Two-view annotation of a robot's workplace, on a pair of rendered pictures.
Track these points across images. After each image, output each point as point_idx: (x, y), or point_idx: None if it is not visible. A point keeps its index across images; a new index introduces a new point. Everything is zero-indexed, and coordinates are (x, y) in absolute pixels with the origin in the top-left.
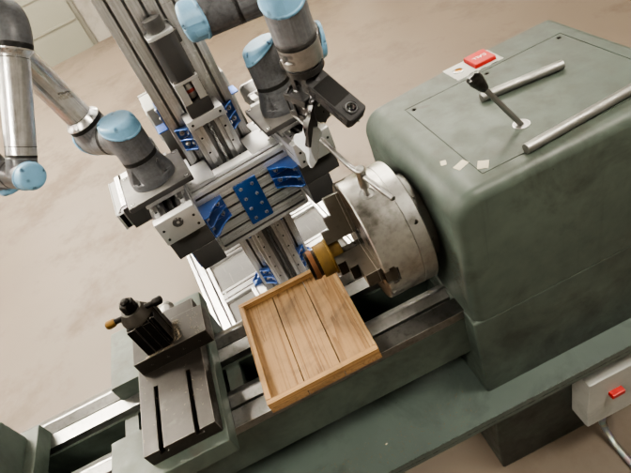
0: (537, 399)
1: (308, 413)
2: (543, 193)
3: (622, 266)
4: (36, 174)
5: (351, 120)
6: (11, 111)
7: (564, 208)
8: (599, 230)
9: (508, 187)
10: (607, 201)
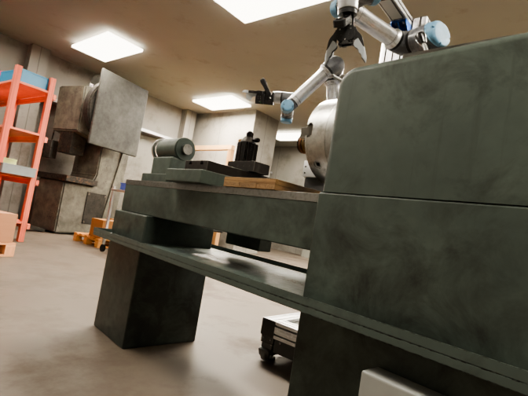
0: (310, 308)
1: (232, 209)
2: (394, 84)
3: (458, 229)
4: (288, 104)
5: (333, 20)
6: (304, 84)
7: (407, 108)
8: (435, 154)
9: (372, 67)
10: (448, 122)
